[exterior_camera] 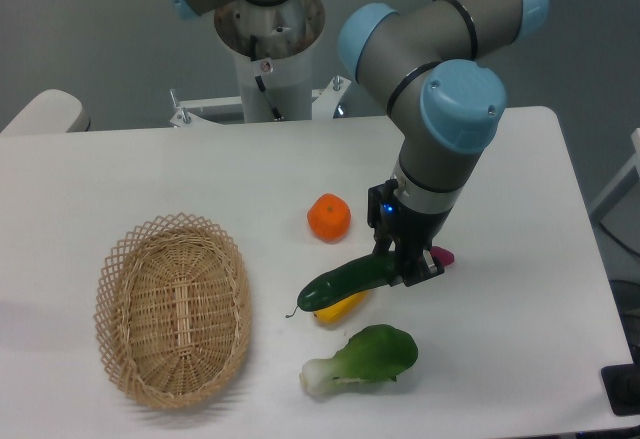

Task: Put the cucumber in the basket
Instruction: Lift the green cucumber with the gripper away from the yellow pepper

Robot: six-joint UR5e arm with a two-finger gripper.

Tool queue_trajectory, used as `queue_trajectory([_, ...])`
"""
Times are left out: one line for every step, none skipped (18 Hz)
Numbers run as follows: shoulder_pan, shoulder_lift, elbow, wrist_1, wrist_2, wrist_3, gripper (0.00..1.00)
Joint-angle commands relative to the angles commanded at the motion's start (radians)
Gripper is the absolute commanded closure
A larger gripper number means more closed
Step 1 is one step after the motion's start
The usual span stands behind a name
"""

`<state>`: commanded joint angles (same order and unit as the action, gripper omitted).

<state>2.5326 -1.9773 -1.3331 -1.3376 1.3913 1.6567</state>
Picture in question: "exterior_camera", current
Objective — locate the white chair back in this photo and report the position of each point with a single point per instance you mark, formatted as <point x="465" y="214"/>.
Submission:
<point x="52" y="111"/>

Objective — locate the yellow toy banana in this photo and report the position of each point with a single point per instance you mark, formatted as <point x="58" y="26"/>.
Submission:
<point x="335" y="313"/>

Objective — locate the green cucumber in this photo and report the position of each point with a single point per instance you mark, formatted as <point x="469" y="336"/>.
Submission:
<point x="361" y="274"/>

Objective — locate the pink toy piece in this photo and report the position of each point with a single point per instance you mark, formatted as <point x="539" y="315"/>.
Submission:
<point x="444" y="256"/>

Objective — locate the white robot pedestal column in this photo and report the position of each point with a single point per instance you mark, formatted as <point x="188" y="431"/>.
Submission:
<point x="271" y="46"/>

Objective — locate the white metal base frame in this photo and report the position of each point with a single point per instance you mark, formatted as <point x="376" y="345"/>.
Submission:
<point x="322" y="104"/>

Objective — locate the orange toy fruit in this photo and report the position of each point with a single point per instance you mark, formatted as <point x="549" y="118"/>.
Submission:
<point x="329" y="218"/>

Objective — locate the green bok choy toy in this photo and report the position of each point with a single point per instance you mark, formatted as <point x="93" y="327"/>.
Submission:
<point x="376" y="354"/>

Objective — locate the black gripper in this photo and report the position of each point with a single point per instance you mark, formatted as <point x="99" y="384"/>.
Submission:
<point x="412" y="233"/>

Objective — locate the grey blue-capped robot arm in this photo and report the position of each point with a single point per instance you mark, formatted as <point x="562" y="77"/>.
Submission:
<point x="421" y="68"/>

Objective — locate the black device at table edge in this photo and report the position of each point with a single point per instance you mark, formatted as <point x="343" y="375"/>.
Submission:
<point x="621" y="384"/>

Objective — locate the oval wicker basket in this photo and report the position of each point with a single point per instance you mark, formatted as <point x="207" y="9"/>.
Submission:
<point x="173" y="312"/>

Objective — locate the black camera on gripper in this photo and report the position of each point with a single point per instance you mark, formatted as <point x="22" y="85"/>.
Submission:
<point x="381" y="210"/>

